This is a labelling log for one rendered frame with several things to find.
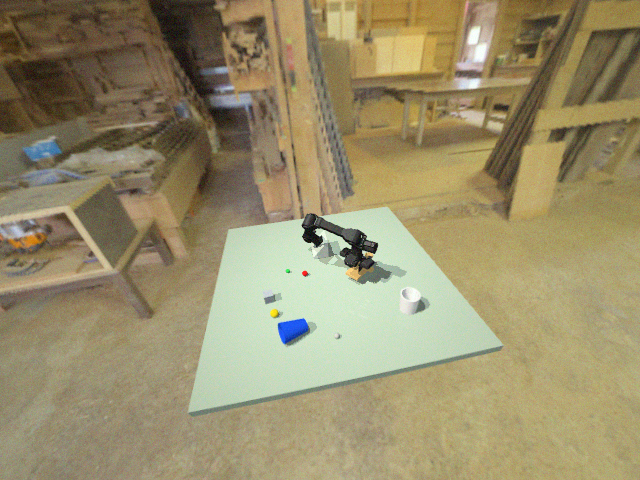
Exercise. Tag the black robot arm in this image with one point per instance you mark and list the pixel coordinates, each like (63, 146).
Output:
(351, 236)

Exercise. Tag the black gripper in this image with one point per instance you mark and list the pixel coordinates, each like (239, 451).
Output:
(364, 262)

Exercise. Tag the white paper cup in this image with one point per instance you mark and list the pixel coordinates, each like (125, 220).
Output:
(409, 300)

